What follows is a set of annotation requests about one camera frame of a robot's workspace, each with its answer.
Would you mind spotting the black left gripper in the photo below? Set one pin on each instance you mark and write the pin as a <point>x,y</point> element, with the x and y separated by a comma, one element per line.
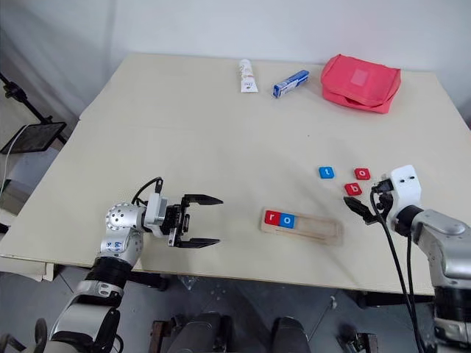
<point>176,222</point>

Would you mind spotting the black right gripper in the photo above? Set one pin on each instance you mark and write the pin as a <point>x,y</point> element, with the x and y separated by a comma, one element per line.
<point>383,196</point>

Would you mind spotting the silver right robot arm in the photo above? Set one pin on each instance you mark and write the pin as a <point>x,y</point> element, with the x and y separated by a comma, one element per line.
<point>439,235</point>

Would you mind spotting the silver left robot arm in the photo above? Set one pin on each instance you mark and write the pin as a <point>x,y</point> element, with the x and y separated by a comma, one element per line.
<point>119,220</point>

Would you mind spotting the red letter b block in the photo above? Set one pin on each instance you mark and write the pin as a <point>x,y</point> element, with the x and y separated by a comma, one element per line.
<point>354,189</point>

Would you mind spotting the red letter o block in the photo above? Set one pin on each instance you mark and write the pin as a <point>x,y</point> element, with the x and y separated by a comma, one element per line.
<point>362,174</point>

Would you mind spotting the blue letter t block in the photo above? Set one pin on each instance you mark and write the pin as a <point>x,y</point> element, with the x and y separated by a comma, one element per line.
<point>326,173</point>

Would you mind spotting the wooden letter tray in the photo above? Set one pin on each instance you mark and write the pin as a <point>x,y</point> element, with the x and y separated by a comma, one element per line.
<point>312,231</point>

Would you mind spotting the red letter r block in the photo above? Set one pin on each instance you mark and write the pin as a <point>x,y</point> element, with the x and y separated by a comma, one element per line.
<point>272,217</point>

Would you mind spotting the blue letter o block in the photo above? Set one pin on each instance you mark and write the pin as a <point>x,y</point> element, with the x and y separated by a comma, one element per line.
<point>287,221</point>

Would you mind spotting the dark rounded shape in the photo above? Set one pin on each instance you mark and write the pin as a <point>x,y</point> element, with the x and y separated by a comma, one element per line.
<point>290,336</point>
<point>200,332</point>

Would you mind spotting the brown wooden piece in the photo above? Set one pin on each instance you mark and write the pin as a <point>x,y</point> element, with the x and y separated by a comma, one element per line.
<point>366,342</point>
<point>160,336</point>

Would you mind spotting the red fabric pouch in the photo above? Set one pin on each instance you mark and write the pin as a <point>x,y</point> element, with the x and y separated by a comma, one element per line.
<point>358,82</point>

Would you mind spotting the blue and white carton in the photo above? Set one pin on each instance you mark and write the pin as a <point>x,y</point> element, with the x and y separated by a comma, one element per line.
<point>290,84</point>

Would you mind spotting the white squeeze tube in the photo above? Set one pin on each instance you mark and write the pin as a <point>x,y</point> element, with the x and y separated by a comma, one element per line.
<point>247,77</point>

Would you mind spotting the black tablet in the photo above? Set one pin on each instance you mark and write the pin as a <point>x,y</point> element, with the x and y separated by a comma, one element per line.
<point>33,137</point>

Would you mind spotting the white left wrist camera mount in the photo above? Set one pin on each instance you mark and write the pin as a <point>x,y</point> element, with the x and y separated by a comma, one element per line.
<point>155,211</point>

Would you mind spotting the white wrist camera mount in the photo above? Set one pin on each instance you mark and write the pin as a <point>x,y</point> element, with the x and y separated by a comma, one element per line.
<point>155,211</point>
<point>404,185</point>

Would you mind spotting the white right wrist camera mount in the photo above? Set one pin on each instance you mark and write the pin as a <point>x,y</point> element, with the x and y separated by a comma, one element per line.
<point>404,185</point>

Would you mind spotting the black table support bracket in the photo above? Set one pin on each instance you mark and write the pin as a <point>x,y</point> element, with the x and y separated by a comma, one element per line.
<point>149,280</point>
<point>390,299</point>

